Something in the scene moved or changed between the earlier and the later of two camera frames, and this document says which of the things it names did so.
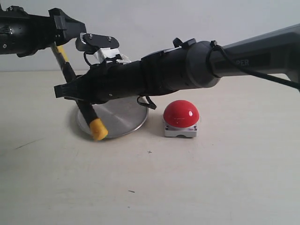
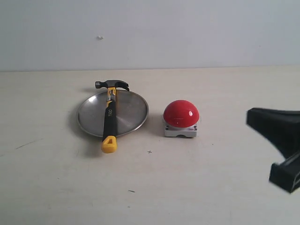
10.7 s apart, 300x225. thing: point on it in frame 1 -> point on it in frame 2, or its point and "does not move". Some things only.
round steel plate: [120, 116] does not move
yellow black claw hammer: [98, 131] -> [109, 142]
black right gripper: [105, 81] -> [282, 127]
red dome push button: [180, 118] does not move
